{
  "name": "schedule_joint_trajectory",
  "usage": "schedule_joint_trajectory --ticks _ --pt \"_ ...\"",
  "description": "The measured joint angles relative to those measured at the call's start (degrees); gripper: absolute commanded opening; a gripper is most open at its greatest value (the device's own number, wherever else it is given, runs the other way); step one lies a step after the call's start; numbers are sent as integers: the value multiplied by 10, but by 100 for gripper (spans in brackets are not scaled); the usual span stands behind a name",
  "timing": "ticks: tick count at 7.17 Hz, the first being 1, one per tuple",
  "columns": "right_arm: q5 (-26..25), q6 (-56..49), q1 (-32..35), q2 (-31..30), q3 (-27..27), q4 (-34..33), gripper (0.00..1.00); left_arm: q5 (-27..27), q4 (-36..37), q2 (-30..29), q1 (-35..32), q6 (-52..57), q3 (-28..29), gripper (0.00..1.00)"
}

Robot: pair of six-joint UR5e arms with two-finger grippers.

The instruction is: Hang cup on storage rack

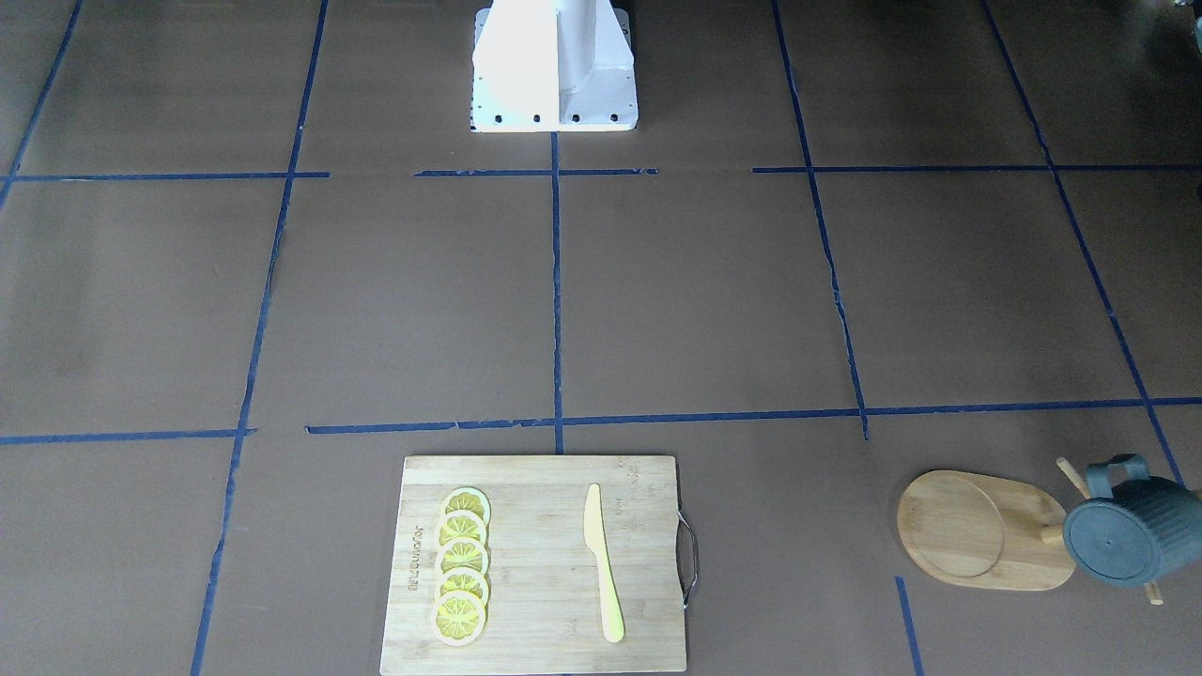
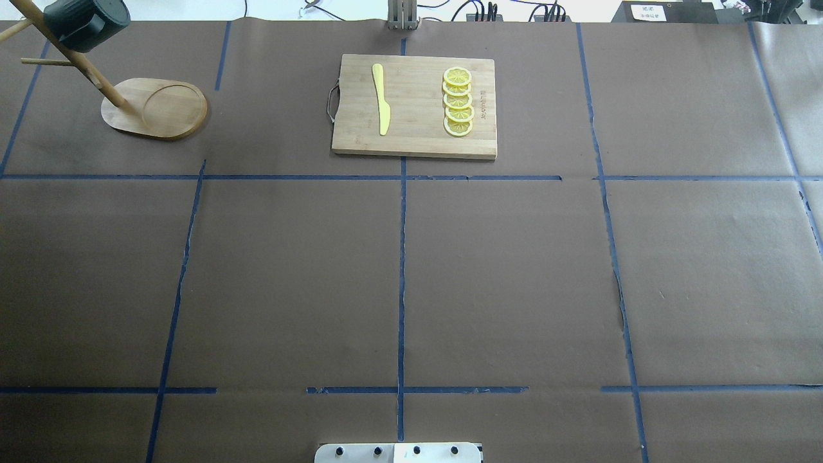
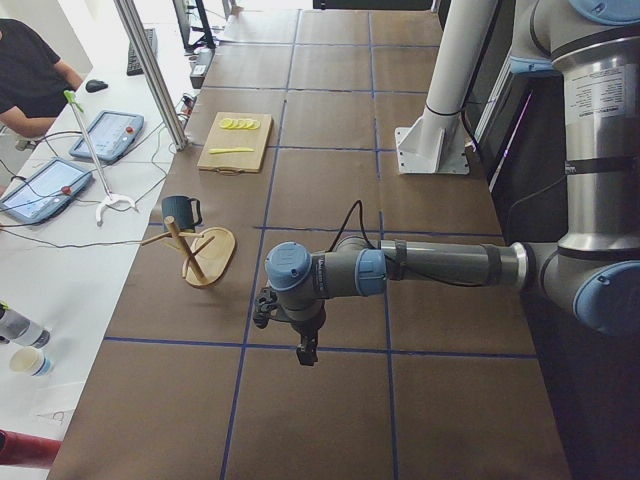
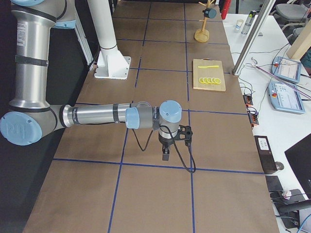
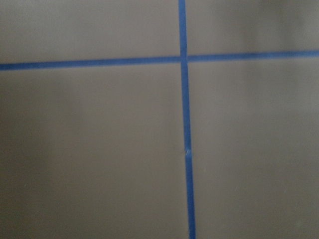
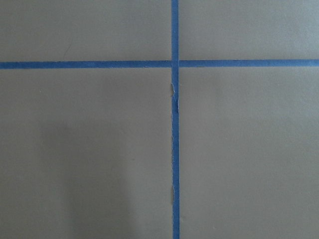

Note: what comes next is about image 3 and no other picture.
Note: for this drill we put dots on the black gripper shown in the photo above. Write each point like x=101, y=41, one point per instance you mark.
x=303, y=331

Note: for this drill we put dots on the dark green mug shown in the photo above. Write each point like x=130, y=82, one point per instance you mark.
x=185, y=210

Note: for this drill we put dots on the wooden cup rack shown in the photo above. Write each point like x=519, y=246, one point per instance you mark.
x=206, y=254

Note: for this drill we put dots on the paper cup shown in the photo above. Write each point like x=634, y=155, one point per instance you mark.
x=30, y=361

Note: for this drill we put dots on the bamboo cutting board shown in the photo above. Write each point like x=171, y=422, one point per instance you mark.
x=227, y=138

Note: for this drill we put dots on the yellow plastic knife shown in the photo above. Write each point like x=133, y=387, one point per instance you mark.
x=220, y=151

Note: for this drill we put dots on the far teach pendant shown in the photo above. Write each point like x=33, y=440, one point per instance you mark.
x=112, y=133

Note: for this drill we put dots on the teach pendant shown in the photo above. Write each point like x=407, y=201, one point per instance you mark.
x=112, y=133
x=46, y=193

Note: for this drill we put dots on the water bottle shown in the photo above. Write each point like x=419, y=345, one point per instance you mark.
x=21, y=330

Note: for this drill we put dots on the near teach pendant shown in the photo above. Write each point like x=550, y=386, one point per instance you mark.
x=46, y=193

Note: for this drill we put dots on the red fire extinguisher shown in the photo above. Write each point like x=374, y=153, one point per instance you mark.
x=23, y=450

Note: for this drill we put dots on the black box with label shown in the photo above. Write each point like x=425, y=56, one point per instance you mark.
x=200, y=63

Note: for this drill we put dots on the black computer mouse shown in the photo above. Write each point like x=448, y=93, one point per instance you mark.
x=94, y=85

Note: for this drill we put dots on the grabber reach tool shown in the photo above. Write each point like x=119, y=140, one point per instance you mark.
x=111, y=198

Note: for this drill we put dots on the person in black shirt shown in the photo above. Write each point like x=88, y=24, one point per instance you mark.
x=33, y=80

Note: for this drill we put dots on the white pedestal column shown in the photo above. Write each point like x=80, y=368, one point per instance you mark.
x=435, y=143

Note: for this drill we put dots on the aluminium frame post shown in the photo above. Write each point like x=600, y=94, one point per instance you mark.
x=135, y=31

